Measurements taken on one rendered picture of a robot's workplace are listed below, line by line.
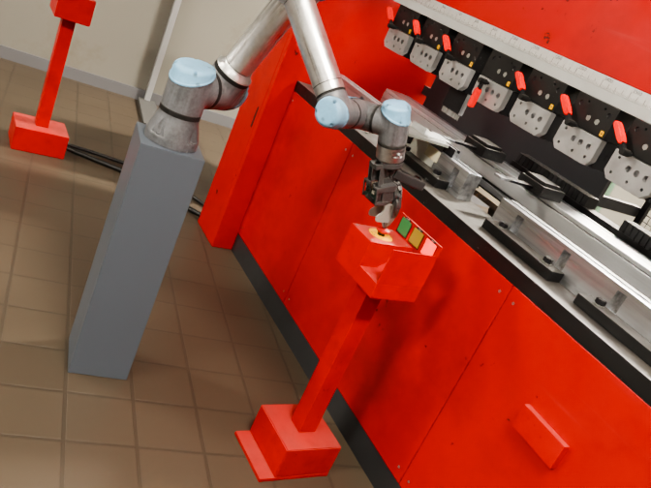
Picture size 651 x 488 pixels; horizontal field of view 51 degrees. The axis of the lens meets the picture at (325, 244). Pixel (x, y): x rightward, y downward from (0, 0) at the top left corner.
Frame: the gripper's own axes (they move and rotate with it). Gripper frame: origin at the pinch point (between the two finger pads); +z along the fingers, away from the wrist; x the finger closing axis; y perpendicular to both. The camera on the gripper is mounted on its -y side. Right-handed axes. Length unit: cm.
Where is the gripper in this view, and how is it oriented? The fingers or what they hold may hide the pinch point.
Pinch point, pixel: (387, 224)
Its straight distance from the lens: 192.2
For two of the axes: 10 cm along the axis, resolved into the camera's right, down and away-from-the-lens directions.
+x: 4.5, 5.0, -7.4
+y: -8.9, 1.8, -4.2
